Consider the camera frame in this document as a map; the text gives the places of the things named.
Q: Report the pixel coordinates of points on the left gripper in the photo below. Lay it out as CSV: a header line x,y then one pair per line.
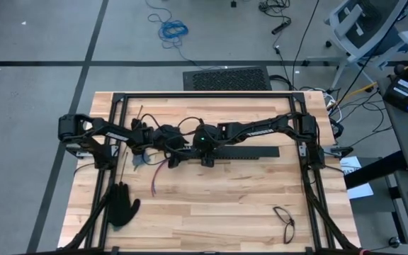
x,y
168,140

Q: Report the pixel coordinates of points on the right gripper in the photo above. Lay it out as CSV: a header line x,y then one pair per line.
x,y
207,138

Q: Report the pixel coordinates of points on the black work glove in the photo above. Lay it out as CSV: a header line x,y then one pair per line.
x,y
140,161
120,209

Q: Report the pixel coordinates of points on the black duct cover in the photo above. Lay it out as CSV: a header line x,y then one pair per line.
x,y
253,152

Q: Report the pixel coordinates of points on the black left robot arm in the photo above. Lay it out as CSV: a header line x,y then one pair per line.
x,y
112,134

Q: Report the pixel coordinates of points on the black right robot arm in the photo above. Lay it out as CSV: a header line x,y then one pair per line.
x,y
271,129

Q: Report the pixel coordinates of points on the black perforated computer case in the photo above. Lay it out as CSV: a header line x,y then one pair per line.
x,y
225,78

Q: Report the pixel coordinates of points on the black clamp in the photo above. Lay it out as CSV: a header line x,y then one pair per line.
x,y
342,151
74,151

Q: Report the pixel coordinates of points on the black-framed eyeglasses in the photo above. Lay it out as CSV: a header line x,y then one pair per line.
x,y
290,222

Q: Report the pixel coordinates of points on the white paper sheet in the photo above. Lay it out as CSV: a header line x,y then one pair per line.
x,y
361,191

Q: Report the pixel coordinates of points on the black desk crossbar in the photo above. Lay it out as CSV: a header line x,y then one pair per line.
x,y
377,170

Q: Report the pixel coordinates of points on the grey mesh office chair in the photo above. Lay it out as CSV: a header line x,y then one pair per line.
x,y
352,42

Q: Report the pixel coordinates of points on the black device blue light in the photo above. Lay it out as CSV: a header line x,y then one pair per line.
x,y
399,93

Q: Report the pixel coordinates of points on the black chair caster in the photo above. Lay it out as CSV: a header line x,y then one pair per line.
x,y
394,242

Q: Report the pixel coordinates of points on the black aluminium table frame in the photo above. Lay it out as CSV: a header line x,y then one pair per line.
x,y
107,212

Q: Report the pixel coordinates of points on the grey metal bracket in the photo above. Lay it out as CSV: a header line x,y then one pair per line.
x,y
301,151

